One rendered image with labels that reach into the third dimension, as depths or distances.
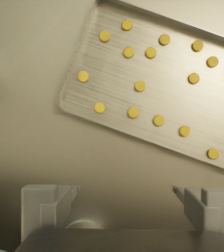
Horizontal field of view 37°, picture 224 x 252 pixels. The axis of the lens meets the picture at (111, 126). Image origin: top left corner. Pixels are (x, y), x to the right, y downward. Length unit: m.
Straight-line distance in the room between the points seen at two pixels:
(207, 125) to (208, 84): 0.04
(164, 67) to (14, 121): 0.16
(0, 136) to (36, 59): 0.09
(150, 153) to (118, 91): 0.07
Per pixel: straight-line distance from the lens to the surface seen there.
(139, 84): 0.34
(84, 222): 0.35
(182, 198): 0.16
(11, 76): 0.36
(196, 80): 0.35
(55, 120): 0.35
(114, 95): 0.34
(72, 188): 0.16
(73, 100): 0.34
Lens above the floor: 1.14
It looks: 89 degrees down
